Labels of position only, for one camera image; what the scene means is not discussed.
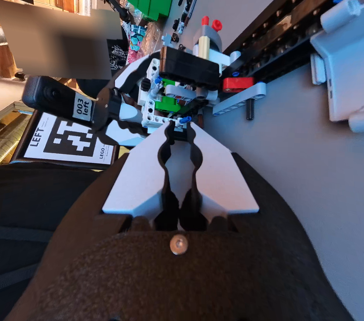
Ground black printed cloth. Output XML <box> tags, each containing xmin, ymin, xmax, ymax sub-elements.
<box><xmin>107</xmin><ymin>38</ymin><xmax>127</xmax><ymax>78</ymax></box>

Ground wooden furniture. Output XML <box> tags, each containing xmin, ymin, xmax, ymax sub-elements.
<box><xmin>0</xmin><ymin>24</ymin><xmax>24</xmax><ymax>79</ymax></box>

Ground long black lego chassis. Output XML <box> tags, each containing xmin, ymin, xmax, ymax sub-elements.
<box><xmin>212</xmin><ymin>0</ymin><xmax>364</xmax><ymax>134</ymax></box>

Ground colourful printed packet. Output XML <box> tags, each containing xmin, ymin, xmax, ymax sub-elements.
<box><xmin>127</xmin><ymin>24</ymin><xmax>149</xmax><ymax>64</ymax></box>

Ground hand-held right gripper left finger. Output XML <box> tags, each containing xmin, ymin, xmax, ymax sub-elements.
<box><xmin>102</xmin><ymin>121</ymin><xmax>180</xmax><ymax>223</ymax></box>

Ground black green white lego assembly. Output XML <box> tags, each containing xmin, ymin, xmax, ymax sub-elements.
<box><xmin>138</xmin><ymin>46</ymin><xmax>223</xmax><ymax>142</ymax></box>

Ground grey lego cylinder red pins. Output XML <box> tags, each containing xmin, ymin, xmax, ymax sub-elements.
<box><xmin>193</xmin><ymin>16</ymin><xmax>242</xmax><ymax>71</ymax></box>

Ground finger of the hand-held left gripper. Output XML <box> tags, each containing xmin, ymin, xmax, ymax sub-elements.
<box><xmin>104</xmin><ymin>102</ymin><xmax>150</xmax><ymax>147</ymax></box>
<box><xmin>112</xmin><ymin>53</ymin><xmax>162</xmax><ymax>97</ymax></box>

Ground clear plastic bags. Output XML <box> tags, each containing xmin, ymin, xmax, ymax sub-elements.
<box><xmin>121</xmin><ymin>1</ymin><xmax>164</xmax><ymax>67</ymax></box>

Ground black clamp handle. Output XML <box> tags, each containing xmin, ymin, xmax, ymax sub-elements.
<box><xmin>103</xmin><ymin>0</ymin><xmax>129</xmax><ymax>20</ymax></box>

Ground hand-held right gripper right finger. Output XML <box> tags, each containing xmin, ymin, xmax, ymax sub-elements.
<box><xmin>180</xmin><ymin>122</ymin><xmax>260</xmax><ymax>225</ymax></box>

